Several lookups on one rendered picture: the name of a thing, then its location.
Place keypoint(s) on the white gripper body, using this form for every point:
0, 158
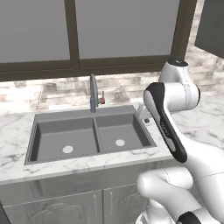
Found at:
142, 112

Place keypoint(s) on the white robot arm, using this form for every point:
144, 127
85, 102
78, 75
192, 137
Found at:
204, 163

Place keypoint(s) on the clear glass jug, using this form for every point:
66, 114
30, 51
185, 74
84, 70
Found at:
120, 90

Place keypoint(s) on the grey sink faucet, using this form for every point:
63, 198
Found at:
93, 96

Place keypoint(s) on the grey double sink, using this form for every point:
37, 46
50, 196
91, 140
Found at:
67, 137

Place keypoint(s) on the narrow grey cupboard door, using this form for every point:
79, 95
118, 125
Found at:
122, 207

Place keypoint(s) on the grey false drawer front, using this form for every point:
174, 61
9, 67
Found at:
73, 182

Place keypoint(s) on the dark brown framed window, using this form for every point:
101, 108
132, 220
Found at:
73, 35

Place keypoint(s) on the wide grey cupboard door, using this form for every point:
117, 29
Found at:
52, 210

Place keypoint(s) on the dark grey wall cupboard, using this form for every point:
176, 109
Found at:
211, 23

